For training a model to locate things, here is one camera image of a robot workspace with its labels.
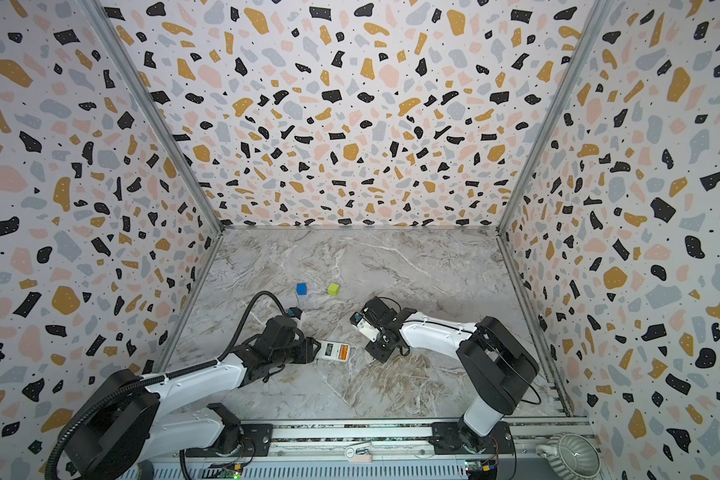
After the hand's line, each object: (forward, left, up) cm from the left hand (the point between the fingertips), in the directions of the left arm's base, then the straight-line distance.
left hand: (316, 342), depth 87 cm
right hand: (+1, -16, -2) cm, 16 cm away
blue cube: (+20, +8, -4) cm, 22 cm away
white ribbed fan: (-29, -65, -3) cm, 71 cm away
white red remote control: (-2, -5, -3) cm, 6 cm away
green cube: (+20, -3, -3) cm, 20 cm away
